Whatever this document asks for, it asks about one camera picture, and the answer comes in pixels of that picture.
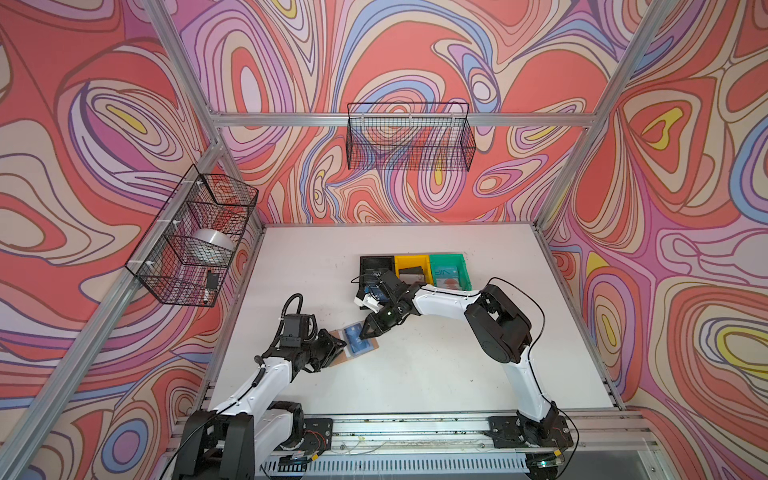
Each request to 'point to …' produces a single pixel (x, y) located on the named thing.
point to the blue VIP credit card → (357, 344)
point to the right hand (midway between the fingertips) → (367, 339)
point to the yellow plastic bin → (413, 268)
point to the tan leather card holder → (346, 354)
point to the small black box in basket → (212, 280)
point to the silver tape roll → (212, 243)
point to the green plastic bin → (450, 272)
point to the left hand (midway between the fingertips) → (348, 342)
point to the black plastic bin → (371, 268)
